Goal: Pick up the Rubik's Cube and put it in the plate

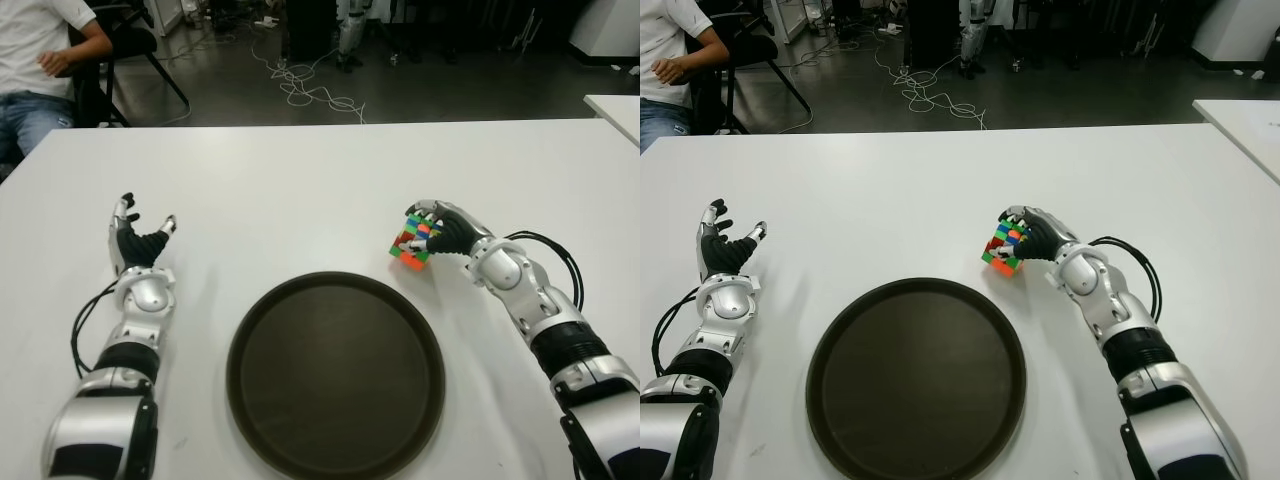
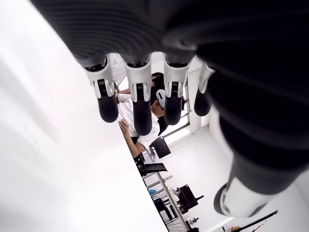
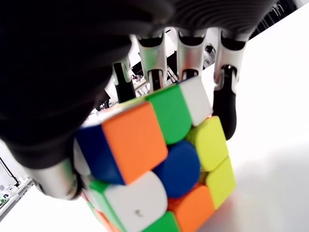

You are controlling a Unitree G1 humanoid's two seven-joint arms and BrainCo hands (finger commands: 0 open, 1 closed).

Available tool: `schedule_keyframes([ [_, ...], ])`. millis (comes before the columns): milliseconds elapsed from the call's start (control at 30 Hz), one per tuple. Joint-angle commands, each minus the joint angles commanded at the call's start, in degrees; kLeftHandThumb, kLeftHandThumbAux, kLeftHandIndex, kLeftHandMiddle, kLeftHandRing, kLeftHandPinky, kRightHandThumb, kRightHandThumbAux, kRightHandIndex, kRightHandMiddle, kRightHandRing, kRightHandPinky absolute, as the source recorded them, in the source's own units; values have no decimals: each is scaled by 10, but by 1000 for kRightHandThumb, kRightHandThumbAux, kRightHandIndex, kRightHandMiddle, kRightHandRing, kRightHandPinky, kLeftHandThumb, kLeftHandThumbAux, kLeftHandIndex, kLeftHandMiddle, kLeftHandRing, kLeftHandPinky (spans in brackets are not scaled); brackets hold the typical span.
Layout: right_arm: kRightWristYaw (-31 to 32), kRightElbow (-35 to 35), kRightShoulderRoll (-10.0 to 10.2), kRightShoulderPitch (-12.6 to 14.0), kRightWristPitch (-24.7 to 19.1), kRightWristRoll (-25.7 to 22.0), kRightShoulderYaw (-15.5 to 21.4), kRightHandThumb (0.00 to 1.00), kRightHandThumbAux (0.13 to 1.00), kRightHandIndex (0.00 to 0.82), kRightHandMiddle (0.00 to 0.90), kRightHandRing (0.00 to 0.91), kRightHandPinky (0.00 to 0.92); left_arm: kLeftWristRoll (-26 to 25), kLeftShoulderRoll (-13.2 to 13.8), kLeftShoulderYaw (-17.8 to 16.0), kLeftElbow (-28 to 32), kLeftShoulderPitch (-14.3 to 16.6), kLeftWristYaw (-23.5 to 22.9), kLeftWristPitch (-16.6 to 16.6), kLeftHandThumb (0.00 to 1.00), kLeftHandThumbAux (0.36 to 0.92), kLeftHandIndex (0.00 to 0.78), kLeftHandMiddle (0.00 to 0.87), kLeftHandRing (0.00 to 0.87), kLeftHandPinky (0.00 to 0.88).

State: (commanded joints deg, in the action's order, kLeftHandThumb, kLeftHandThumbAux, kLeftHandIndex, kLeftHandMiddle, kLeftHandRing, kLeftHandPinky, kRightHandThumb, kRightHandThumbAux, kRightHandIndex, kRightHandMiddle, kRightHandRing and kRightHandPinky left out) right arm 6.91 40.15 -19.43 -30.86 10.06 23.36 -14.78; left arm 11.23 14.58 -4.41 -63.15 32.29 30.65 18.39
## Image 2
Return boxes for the black box device with handle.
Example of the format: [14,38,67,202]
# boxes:
[176,184,205,214]

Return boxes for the metal frame rack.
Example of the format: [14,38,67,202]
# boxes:
[141,169,194,232]

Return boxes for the white VR headset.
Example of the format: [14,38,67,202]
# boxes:
[155,88,168,110]

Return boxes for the person in white shirt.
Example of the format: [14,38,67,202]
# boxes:
[113,72,170,157]

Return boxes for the black monitor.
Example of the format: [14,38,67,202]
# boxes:
[149,136,171,160]

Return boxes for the black office chair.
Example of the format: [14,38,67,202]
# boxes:
[133,153,169,177]

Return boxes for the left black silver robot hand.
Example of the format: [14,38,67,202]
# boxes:
[31,0,309,218]

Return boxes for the long black pole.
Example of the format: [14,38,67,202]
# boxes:
[235,209,279,232]

